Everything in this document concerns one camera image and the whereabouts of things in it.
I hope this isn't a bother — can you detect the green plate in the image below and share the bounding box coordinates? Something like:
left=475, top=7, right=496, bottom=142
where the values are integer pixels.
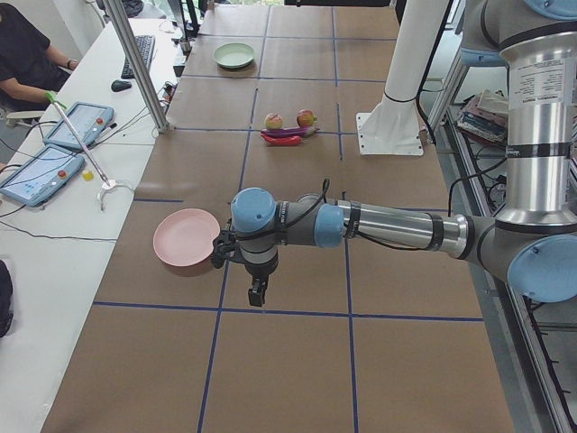
left=213, top=42, right=255, bottom=70

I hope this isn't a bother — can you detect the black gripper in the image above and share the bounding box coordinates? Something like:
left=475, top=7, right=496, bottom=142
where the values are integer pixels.
left=241, top=245, right=279, bottom=308

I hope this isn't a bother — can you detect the black keyboard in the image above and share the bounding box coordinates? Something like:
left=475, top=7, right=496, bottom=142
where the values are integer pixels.
left=121, top=34, right=156, bottom=79

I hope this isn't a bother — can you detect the purple eggplant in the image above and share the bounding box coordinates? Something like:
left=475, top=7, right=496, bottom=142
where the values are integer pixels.
left=261, top=126, right=318, bottom=138

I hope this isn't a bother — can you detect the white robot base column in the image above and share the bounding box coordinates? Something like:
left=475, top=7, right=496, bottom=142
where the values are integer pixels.
left=356, top=0, right=452, bottom=156

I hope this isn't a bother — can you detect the teach pendant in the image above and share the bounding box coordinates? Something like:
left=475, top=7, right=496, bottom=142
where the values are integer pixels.
left=43, top=102, right=114, bottom=152
left=1, top=144, right=85, bottom=207

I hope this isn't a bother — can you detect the far teach pendant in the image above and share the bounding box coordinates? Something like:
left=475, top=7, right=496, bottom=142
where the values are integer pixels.
left=43, top=102, right=114, bottom=152

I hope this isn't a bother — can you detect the pink plate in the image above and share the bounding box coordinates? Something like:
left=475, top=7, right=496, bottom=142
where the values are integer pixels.
left=152, top=208, right=220, bottom=267

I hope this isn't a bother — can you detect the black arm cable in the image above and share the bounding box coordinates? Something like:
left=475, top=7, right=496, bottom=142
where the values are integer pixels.
left=234, top=178, right=434, bottom=249

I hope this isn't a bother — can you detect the near teach pendant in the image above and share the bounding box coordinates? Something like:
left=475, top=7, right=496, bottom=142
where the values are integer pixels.
left=1, top=144, right=85, bottom=207

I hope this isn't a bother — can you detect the pale peach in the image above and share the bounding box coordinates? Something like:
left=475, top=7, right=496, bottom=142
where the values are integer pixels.
left=264, top=113, right=284, bottom=130

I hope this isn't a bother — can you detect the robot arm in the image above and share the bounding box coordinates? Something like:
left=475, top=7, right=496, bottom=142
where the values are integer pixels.
left=212, top=1, right=576, bottom=306

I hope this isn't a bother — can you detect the stack of books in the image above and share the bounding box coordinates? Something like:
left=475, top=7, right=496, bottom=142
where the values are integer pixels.
left=456, top=89, right=508, bottom=143

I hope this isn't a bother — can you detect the aluminium table frame rail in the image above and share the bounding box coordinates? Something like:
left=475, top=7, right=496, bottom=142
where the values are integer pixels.
left=435, top=120, right=576, bottom=432

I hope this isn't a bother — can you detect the red chili pepper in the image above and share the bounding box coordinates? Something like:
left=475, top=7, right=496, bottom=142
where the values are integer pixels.
left=261, top=134, right=302, bottom=147

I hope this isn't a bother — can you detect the seated person in black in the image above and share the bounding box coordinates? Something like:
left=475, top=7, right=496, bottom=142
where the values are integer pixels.
left=1, top=3, right=78, bottom=111

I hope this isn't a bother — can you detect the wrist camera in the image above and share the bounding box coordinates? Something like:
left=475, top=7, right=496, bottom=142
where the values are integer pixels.
left=210, top=230, right=236, bottom=269

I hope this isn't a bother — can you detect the black computer mouse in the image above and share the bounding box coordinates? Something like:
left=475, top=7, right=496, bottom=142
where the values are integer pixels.
left=110, top=79, right=132, bottom=93

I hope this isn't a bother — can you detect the red apple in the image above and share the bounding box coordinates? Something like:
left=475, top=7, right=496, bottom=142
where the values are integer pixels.
left=297, top=109, right=316, bottom=127

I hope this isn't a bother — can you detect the small yellow object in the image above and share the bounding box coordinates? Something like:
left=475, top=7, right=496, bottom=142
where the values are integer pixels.
left=82, top=170, right=94, bottom=181

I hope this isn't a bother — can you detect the aluminium frame post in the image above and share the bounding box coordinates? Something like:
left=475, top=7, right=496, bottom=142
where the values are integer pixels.
left=104, top=0, right=169, bottom=134

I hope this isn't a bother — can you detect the metal grabber stick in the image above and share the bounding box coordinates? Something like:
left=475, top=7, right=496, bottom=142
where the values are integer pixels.
left=45, top=92, right=133, bottom=211

